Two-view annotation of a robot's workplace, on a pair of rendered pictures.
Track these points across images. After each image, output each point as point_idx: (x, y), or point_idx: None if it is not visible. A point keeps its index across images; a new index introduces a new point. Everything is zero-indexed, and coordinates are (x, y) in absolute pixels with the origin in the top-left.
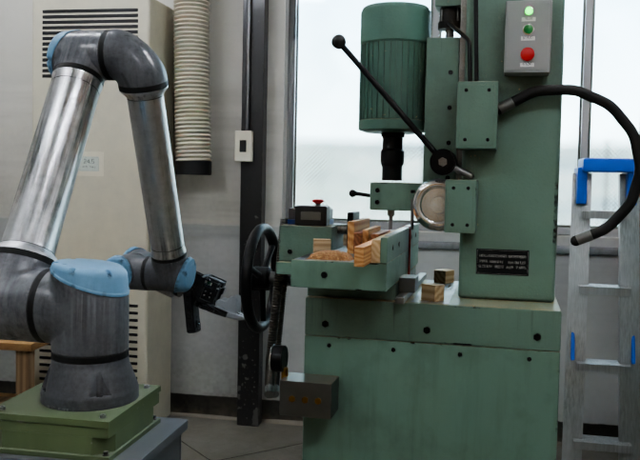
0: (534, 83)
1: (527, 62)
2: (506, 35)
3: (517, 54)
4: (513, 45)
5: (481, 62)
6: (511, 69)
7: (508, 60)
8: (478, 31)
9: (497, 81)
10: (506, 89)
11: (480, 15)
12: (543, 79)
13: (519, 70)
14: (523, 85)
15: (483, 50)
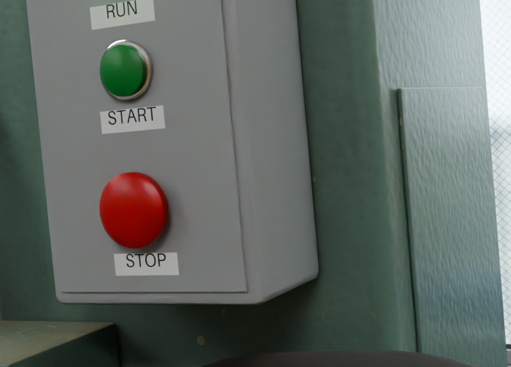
0: (263, 314)
1: (144, 251)
2: (39, 112)
3: (96, 210)
4: (74, 160)
5: (39, 216)
6: (82, 286)
7: (60, 242)
8: (11, 79)
9: (7, 363)
10: (147, 339)
11: (8, 4)
12: (299, 295)
13: (115, 292)
14: (215, 322)
15: (39, 164)
